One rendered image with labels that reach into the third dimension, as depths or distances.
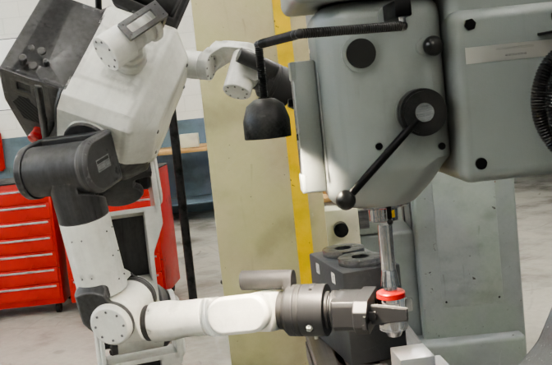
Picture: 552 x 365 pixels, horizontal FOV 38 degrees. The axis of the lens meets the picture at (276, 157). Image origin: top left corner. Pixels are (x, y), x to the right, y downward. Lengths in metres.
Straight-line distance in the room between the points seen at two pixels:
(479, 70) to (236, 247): 1.97
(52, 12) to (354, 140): 0.67
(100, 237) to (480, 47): 0.71
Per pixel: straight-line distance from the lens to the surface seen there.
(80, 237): 1.42
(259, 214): 3.03
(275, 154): 3.01
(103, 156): 1.41
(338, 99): 1.20
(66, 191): 1.40
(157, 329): 1.45
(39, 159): 1.42
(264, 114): 1.18
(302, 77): 1.26
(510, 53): 1.23
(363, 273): 1.57
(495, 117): 1.22
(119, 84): 1.48
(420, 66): 1.21
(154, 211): 1.80
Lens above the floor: 1.52
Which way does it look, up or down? 5 degrees down
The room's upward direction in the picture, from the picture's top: 6 degrees counter-clockwise
